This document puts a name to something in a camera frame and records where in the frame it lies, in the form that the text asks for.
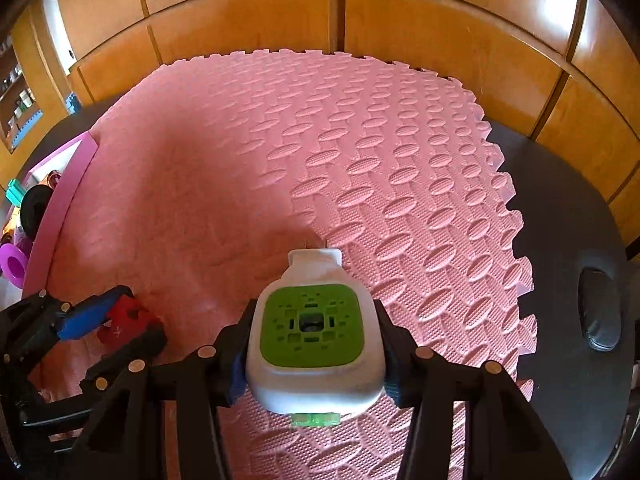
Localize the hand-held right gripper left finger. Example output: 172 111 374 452
70 300 261 480

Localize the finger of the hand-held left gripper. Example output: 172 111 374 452
80 327 168 411
0 285 133 356

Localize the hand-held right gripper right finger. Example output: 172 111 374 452
375 300 573 480

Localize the red toy block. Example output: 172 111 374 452
97 294 162 346

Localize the white and green device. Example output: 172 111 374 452
245 248 387 426

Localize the pink cardboard box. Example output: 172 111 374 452
22 130 101 291

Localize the grey and black cylinder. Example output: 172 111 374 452
21 186 51 241

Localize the pink foam mat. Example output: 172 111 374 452
30 49 538 480

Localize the group of small shelf bottles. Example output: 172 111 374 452
0 35 36 131

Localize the wooden display cabinet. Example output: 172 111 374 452
0 0 76 176

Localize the wooden wardrobe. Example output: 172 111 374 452
50 0 640 246

